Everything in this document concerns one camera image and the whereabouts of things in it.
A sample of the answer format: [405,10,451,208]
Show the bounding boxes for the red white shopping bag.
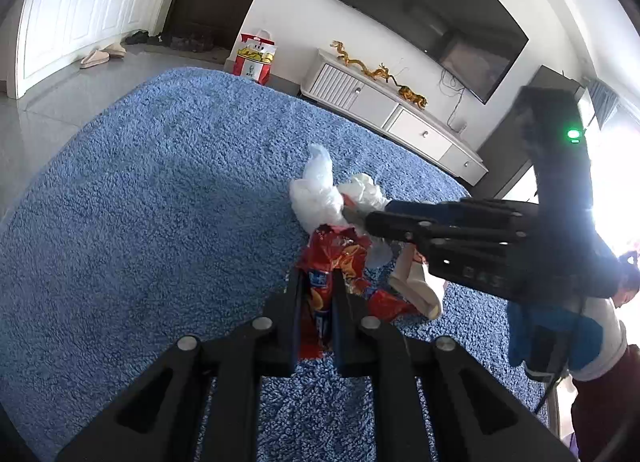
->
[232,29,277,86]

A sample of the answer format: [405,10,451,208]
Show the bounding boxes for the person in green shirt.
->
[613,251,640,308]

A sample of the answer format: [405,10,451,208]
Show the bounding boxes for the dark tall cabinet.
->
[470,65,584,199]

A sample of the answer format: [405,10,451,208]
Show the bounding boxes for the golden dragon ornament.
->
[330,40,398,84]

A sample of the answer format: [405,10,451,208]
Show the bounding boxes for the golden tiger ornament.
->
[398,84,427,110]

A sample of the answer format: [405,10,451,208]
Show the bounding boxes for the white wall cabinet unit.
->
[8,0,157,99]

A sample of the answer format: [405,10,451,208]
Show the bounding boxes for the white crumpled tissue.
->
[337,173,390,211]

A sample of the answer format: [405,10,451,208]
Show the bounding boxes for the white tv console cabinet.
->
[300,50,488,185]

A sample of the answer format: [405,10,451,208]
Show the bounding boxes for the beige slippers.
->
[79,42,127,70]

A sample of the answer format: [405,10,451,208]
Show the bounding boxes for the black cable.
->
[531,335,574,416]

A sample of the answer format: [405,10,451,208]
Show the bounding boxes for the blue shaggy rug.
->
[0,66,551,462]

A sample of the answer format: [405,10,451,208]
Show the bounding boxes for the wall mounted black television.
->
[340,0,528,103]

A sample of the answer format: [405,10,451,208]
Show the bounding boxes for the red snack bag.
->
[297,225,416,359]

